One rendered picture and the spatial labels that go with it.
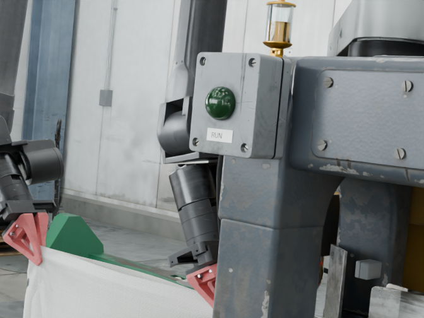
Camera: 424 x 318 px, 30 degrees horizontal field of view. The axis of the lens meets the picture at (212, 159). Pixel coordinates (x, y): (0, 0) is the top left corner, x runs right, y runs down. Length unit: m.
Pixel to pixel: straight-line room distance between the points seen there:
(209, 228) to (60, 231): 5.38
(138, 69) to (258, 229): 7.93
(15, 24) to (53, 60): 7.83
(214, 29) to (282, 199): 0.40
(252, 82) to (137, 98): 7.94
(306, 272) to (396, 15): 0.26
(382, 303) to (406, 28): 0.28
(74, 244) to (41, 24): 3.90
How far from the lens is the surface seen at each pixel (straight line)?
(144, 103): 8.52
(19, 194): 1.30
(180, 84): 1.02
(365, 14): 0.82
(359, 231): 0.91
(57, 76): 9.32
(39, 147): 1.37
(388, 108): 0.66
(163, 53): 8.37
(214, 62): 0.71
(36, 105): 9.62
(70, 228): 6.41
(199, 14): 1.05
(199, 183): 1.00
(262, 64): 0.68
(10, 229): 1.29
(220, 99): 0.68
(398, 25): 0.80
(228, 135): 0.69
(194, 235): 0.99
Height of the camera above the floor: 1.27
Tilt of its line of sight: 3 degrees down
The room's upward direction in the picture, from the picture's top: 5 degrees clockwise
